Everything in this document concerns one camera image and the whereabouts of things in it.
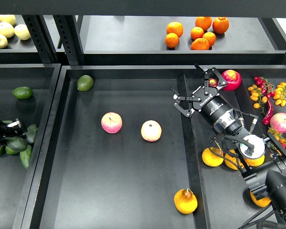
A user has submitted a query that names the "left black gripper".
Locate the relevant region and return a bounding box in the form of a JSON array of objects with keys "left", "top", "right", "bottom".
[{"left": 0, "top": 118, "right": 27, "bottom": 146}]

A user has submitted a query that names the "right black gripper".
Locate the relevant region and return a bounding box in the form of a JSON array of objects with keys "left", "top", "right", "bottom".
[{"left": 170, "top": 64, "right": 242, "bottom": 133}]

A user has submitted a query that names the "dark green avocado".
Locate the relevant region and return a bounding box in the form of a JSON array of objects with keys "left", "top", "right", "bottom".
[
  {"left": 26, "top": 124, "right": 38, "bottom": 144},
  {"left": 6, "top": 137, "right": 28, "bottom": 152}
]

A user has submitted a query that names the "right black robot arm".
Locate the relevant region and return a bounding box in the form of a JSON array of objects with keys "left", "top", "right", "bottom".
[{"left": 174, "top": 66, "right": 286, "bottom": 225}]

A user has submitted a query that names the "dark green avocado upright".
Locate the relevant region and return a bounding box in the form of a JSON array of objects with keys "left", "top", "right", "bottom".
[{"left": 26, "top": 124, "right": 38, "bottom": 144}]

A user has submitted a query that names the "green avocado middle cluster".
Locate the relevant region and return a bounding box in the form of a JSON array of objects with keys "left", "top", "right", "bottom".
[{"left": 5, "top": 146, "right": 18, "bottom": 155}]

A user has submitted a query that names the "green avocado cluster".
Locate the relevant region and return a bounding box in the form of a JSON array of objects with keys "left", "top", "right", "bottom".
[
  {"left": 20, "top": 145, "right": 33, "bottom": 170},
  {"left": 5, "top": 146, "right": 18, "bottom": 155}
]

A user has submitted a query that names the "green avocado lower cluster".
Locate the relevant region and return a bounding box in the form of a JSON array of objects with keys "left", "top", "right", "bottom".
[{"left": 20, "top": 145, "right": 33, "bottom": 170}]

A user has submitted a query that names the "green avocado left tray top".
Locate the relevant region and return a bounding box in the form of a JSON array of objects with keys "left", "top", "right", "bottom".
[{"left": 12, "top": 86, "right": 33, "bottom": 99}]

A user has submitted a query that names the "green avocado top of tray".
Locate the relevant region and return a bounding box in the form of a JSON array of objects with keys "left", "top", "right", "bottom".
[{"left": 77, "top": 75, "right": 94, "bottom": 92}]

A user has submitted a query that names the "pale yellow pear right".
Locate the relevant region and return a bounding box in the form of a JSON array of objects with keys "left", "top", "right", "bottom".
[{"left": 14, "top": 24, "right": 31, "bottom": 41}]

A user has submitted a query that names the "pale yellow pear middle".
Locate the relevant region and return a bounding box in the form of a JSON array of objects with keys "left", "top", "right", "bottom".
[{"left": 0, "top": 22, "right": 15, "bottom": 39}]

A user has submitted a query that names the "dark red small apple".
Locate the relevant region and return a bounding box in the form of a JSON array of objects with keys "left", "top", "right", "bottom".
[{"left": 209, "top": 78, "right": 218, "bottom": 87}]

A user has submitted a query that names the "red apple right tray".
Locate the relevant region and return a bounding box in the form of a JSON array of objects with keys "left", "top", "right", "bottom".
[{"left": 222, "top": 70, "right": 242, "bottom": 91}]

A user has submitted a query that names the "orange on shelf front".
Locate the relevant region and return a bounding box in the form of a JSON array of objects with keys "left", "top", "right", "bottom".
[{"left": 190, "top": 38, "right": 210, "bottom": 50}]

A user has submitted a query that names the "orange on shelf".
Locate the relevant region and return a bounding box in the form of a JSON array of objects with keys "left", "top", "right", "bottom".
[
  {"left": 190, "top": 27, "right": 204, "bottom": 41},
  {"left": 195, "top": 17, "right": 212, "bottom": 31},
  {"left": 203, "top": 32, "right": 216, "bottom": 47},
  {"left": 166, "top": 21, "right": 184, "bottom": 38},
  {"left": 164, "top": 33, "right": 179, "bottom": 48},
  {"left": 212, "top": 17, "right": 229, "bottom": 34},
  {"left": 190, "top": 38, "right": 210, "bottom": 50}
]

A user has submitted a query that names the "orange cherry tomato cluster left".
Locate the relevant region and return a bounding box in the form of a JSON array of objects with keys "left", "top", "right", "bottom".
[{"left": 247, "top": 84, "right": 268, "bottom": 109}]

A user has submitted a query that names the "orange cherry tomato cluster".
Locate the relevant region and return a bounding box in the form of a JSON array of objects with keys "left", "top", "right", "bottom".
[
  {"left": 247, "top": 84, "right": 268, "bottom": 109},
  {"left": 273, "top": 82, "right": 286, "bottom": 107}
]

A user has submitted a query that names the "black left tray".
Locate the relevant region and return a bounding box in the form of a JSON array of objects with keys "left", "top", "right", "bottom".
[{"left": 0, "top": 64, "right": 61, "bottom": 229}]

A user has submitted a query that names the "black tray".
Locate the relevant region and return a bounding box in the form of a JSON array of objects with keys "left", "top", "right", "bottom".
[
  {"left": 20, "top": 65, "right": 286, "bottom": 229},
  {"left": 0, "top": 64, "right": 61, "bottom": 229}
]

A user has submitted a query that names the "orange on shelf right center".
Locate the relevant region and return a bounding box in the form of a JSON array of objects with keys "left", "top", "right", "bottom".
[{"left": 203, "top": 32, "right": 216, "bottom": 47}]

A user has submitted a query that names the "orange on shelf lower left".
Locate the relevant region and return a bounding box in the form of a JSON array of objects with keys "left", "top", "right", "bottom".
[{"left": 164, "top": 33, "right": 179, "bottom": 48}]

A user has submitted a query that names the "red cherry tomato cluster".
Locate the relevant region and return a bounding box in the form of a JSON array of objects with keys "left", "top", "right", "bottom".
[{"left": 254, "top": 76, "right": 275, "bottom": 98}]

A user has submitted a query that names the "pale pink apple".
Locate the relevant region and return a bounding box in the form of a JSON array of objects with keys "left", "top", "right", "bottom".
[{"left": 141, "top": 120, "right": 162, "bottom": 142}]

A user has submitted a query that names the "red chili pepper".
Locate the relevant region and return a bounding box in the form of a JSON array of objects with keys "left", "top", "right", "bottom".
[{"left": 262, "top": 99, "right": 274, "bottom": 125}]

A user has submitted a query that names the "orange on shelf top right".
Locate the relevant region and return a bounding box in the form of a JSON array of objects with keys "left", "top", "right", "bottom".
[{"left": 212, "top": 17, "right": 229, "bottom": 34}]

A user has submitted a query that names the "orange on shelf far left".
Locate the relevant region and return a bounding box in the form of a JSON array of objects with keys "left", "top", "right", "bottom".
[{"left": 166, "top": 21, "right": 184, "bottom": 38}]

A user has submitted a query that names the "orange cherry tomato cluster right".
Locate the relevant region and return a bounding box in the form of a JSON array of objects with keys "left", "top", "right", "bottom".
[{"left": 273, "top": 82, "right": 286, "bottom": 107}]

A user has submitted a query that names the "pink apple far right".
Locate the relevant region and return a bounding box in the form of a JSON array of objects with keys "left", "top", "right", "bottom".
[{"left": 270, "top": 113, "right": 286, "bottom": 133}]

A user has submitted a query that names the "pink red apple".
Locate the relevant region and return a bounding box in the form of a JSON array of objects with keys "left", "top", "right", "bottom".
[{"left": 101, "top": 112, "right": 123, "bottom": 134}]

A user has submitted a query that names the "black center tray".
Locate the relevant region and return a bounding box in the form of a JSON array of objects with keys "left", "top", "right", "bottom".
[{"left": 20, "top": 65, "right": 286, "bottom": 229}]

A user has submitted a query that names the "black shelf rack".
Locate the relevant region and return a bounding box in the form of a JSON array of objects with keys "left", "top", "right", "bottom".
[{"left": 0, "top": 0, "right": 286, "bottom": 65}]

